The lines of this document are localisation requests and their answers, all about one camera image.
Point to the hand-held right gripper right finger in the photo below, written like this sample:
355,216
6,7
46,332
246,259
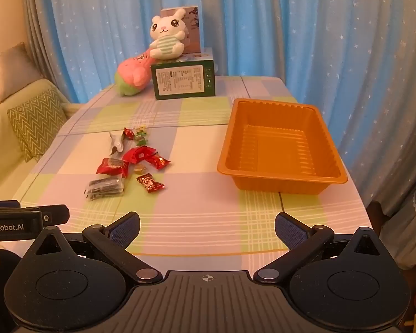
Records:
291,231

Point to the small red candy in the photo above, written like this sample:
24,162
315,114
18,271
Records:
128,133

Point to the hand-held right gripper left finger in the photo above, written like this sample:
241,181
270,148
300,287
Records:
124,230

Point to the red picture label candy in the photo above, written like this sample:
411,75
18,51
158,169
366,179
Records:
149,184

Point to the pink and green plush toy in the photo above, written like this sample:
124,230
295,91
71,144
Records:
135,73

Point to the orange plastic tray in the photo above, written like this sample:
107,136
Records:
280,145

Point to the dark clear snack packet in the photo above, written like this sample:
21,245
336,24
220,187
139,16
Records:
104,187

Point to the large red snack packet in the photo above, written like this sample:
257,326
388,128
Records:
140,153

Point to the white rabbit plush toy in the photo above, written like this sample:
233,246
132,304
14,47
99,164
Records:
166,27

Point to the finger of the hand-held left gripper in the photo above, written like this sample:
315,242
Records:
1,204
55,214

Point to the green zigzag cushion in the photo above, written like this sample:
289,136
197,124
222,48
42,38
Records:
34,121

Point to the small gold candy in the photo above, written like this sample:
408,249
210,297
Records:
138,170

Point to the silver snack packet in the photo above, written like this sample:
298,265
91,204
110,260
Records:
117,142

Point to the plaid tablecloth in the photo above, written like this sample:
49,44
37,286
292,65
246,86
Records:
194,197

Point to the grey satin cushion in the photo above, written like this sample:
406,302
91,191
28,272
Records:
10,73

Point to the green cardboard box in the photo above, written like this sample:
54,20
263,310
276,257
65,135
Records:
180,79

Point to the beige plant print box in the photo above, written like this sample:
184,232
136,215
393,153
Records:
193,31

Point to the blue star curtain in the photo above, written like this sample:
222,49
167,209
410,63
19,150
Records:
263,34

